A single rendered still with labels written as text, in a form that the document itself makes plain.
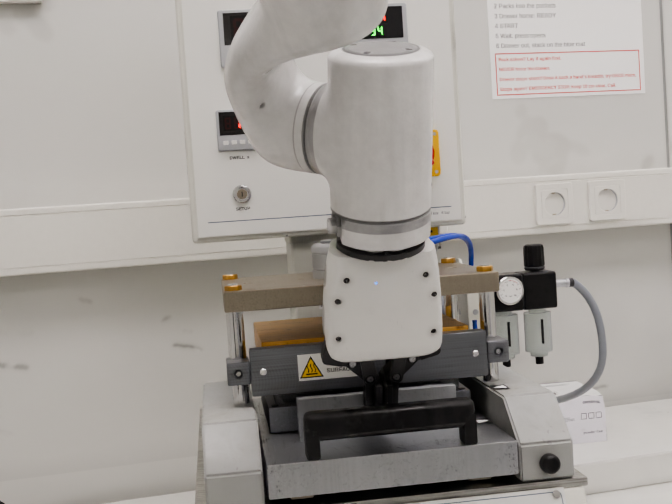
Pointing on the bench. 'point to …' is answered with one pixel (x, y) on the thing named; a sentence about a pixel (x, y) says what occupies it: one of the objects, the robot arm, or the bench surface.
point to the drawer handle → (389, 421)
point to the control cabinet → (259, 215)
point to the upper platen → (312, 330)
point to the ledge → (629, 448)
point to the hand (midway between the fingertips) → (380, 396)
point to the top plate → (244, 298)
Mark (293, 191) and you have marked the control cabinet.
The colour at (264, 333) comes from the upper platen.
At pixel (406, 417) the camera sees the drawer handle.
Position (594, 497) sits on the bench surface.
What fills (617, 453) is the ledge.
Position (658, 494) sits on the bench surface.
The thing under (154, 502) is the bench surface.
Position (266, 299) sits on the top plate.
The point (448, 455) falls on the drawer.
